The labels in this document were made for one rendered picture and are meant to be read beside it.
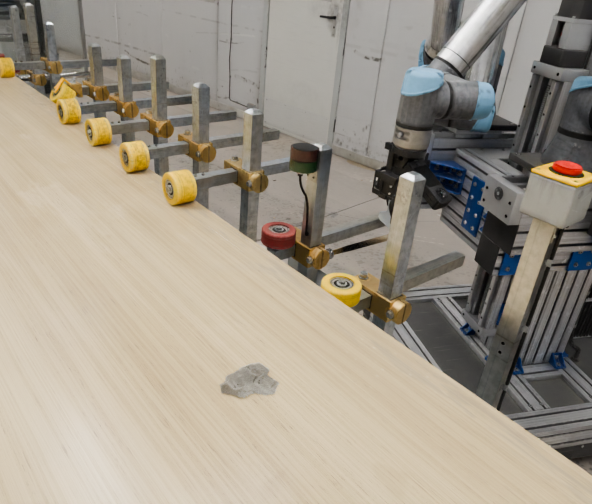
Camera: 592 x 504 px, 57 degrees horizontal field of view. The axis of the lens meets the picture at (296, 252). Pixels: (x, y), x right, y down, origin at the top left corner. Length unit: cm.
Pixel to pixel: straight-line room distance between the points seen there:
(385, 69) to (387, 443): 378
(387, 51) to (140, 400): 380
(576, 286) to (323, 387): 139
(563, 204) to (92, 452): 70
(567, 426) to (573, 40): 116
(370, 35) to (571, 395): 310
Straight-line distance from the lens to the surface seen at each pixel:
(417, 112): 110
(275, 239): 121
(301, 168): 114
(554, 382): 219
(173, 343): 90
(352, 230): 141
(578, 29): 176
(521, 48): 384
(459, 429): 82
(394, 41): 431
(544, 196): 86
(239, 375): 81
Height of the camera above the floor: 146
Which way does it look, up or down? 28 degrees down
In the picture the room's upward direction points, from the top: 6 degrees clockwise
